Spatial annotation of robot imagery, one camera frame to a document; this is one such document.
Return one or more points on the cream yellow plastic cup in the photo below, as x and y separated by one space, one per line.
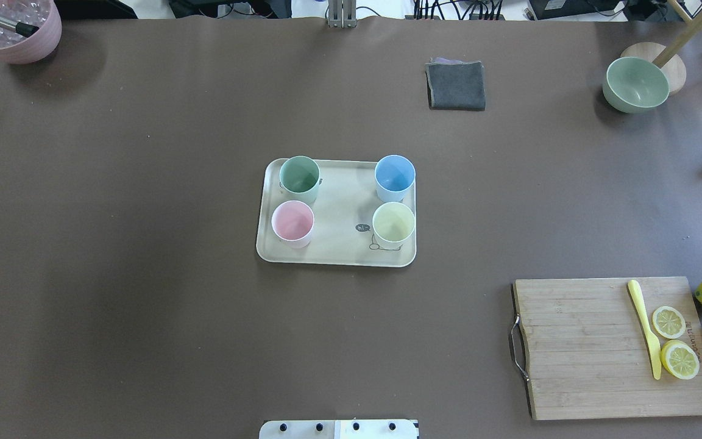
393 223

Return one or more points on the pink plastic cup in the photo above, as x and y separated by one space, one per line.
293 222

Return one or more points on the blue plastic cup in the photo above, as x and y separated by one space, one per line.
394 176

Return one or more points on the green plastic cup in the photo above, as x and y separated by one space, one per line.
300 177

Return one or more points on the cream rabbit tray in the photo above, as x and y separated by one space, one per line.
343 233

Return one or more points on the grey folded cloth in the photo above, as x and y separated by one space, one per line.
456 85

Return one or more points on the wooden cutting board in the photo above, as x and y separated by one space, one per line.
584 353

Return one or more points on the green bowl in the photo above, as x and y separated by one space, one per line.
634 85

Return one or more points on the yellow plastic knife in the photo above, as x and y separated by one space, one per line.
652 342

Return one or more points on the upper lemon half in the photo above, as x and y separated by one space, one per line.
668 322

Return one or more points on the lemon half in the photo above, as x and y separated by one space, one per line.
668 322
680 360

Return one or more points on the wooden cup stand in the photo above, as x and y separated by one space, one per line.
667 57

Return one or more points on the lower lemon half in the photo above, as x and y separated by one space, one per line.
680 360

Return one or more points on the pink bowl with ice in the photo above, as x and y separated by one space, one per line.
15 49

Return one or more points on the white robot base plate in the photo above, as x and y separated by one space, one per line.
341 428

